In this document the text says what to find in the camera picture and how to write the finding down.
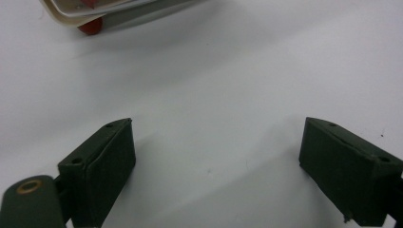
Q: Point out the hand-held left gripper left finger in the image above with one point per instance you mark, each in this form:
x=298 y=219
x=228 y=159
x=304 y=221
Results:
x=98 y=171

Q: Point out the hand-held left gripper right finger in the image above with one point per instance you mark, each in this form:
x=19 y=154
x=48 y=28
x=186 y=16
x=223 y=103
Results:
x=348 y=177

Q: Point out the white tray with red feet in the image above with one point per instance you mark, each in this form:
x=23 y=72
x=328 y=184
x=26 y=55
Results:
x=104 y=12

